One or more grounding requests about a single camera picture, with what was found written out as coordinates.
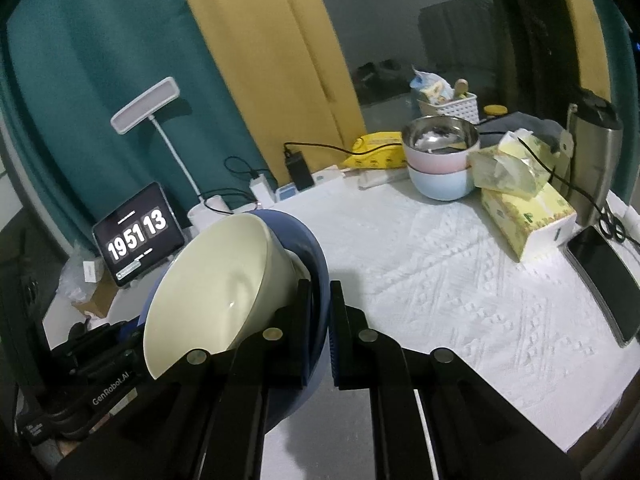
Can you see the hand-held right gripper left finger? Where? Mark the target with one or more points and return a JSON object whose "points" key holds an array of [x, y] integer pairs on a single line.
{"points": [[290, 340]]}

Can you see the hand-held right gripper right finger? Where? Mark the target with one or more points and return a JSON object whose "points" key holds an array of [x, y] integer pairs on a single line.
{"points": [[336, 340]]}

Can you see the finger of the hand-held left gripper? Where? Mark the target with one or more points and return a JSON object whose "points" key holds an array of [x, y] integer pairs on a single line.
{"points": [[95, 345]]}

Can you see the cream bowl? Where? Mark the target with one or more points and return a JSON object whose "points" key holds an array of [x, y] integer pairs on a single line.
{"points": [[215, 270]]}

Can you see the cardboard box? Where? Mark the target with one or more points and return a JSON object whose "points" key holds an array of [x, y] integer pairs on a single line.
{"points": [[100, 295]]}

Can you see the clear plastic bag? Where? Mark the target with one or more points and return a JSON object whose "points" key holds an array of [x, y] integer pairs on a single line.
{"points": [[72, 275]]}

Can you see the small white box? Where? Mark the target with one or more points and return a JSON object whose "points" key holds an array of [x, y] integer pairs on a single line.
{"points": [[90, 271]]}

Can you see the tablet showing clock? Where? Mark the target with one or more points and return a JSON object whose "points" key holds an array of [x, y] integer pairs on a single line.
{"points": [[140, 240]]}

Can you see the white charger with red light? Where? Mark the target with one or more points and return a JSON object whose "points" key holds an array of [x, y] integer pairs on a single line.
{"points": [[262, 190]]}

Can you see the white rolled paper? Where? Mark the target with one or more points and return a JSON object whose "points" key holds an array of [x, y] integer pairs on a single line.
{"points": [[380, 178]]}

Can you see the black charger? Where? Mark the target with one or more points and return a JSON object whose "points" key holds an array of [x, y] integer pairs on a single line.
{"points": [[299, 170]]}

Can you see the light blue bowl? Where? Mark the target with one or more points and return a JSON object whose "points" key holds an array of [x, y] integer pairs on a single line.
{"points": [[440, 185]]}

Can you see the yellow packet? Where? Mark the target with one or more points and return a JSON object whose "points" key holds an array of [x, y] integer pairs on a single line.
{"points": [[375, 152]]}

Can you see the yellow tissue box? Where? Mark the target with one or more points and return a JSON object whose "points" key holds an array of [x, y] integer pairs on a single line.
{"points": [[530, 220]]}

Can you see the yellow soft tissue pack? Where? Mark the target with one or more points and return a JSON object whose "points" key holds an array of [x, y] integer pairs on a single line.
{"points": [[505, 170]]}

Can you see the white desk lamp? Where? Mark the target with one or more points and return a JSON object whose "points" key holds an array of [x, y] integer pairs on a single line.
{"points": [[145, 102]]}

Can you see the white plastic basket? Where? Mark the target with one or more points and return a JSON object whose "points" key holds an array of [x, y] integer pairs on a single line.
{"points": [[450, 107]]}

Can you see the blue and white packet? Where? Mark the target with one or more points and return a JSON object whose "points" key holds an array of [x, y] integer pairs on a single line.
{"points": [[430, 87]]}

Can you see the black smartphone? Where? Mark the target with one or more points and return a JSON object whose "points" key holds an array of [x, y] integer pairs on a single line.
{"points": [[600, 275]]}

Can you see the yellow lid jar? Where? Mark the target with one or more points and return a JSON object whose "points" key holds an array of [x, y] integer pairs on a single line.
{"points": [[495, 110]]}

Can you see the wooden utensil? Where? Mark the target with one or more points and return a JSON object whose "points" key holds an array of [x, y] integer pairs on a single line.
{"points": [[461, 87]]}

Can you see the grey cloth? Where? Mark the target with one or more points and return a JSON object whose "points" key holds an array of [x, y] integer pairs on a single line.
{"points": [[530, 125]]}

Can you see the yellow curtain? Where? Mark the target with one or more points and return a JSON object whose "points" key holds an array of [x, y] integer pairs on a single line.
{"points": [[580, 20], [275, 35]]}

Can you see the teal curtain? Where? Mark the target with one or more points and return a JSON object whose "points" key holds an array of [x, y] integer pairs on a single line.
{"points": [[100, 35], [617, 60]]}

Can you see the steel thermos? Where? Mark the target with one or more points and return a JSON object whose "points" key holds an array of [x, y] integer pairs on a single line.
{"points": [[595, 160]]}

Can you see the glass sliding door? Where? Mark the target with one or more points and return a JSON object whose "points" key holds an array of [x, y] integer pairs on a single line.
{"points": [[400, 20]]}

